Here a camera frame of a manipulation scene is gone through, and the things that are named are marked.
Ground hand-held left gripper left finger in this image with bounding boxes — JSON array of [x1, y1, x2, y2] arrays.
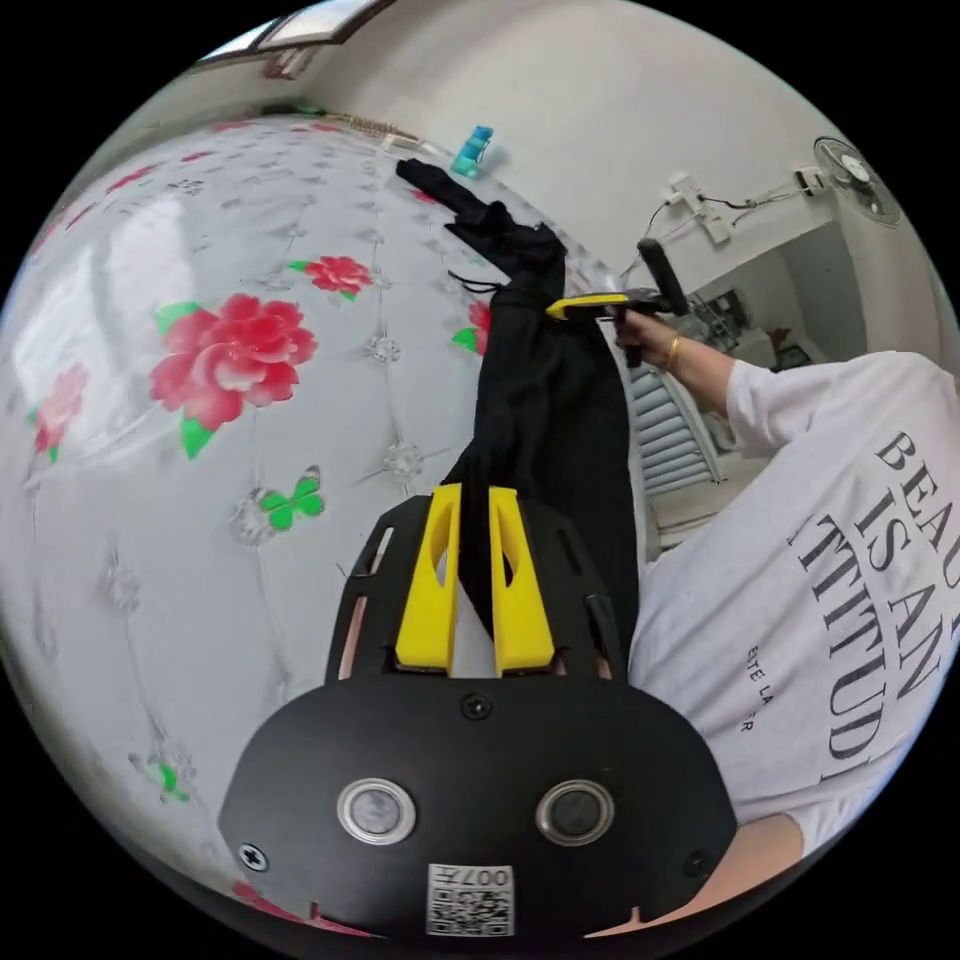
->
[[394, 482, 464, 670]]

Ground person's right hand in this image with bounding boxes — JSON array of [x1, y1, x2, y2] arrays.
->
[[615, 308, 681, 370]]

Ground bed with floral sheet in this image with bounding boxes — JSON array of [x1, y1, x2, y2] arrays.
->
[[0, 104, 648, 940]]

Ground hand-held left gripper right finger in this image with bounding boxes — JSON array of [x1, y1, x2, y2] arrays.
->
[[488, 486, 557, 679]]

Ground white louvered door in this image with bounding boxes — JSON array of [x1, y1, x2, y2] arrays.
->
[[625, 365, 726, 553]]

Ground person's body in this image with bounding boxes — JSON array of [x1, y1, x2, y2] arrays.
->
[[628, 350, 960, 865]]

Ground teal plastic bottle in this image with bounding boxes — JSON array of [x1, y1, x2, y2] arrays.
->
[[449, 125, 495, 180]]

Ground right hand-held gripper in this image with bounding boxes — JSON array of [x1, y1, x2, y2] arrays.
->
[[545, 284, 690, 370]]

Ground person's right forearm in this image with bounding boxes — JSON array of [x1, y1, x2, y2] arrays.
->
[[665, 335, 742, 423]]

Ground white power strip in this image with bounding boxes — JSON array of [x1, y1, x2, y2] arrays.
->
[[666, 171, 733, 246]]

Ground white wall fan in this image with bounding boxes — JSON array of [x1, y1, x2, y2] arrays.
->
[[812, 134, 902, 229]]

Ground person's left forearm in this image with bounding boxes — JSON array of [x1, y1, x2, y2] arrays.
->
[[584, 812, 808, 943]]

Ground black pants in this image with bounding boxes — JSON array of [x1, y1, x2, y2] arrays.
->
[[395, 155, 648, 670]]

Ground window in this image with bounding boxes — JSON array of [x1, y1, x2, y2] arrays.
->
[[190, 11, 393, 77]]

